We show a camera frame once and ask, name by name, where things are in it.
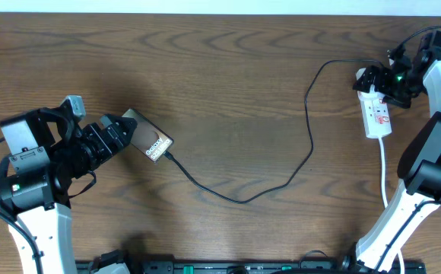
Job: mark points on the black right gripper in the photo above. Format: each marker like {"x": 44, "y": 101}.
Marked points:
{"x": 382, "y": 86}

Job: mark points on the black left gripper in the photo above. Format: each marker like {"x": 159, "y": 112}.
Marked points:
{"x": 108, "y": 136}

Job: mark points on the bronze Galaxy smartphone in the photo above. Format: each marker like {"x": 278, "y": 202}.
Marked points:
{"x": 147, "y": 137}

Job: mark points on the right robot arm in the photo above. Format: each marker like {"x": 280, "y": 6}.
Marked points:
{"x": 418, "y": 193}

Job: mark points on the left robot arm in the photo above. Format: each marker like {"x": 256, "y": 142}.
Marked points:
{"x": 48, "y": 151}

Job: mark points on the white charger plug adapter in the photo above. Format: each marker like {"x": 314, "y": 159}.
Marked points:
{"x": 361, "y": 75}

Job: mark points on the white power strip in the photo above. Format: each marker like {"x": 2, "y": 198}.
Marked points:
{"x": 375, "y": 115}

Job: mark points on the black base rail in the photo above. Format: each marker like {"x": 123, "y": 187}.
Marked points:
{"x": 252, "y": 267}

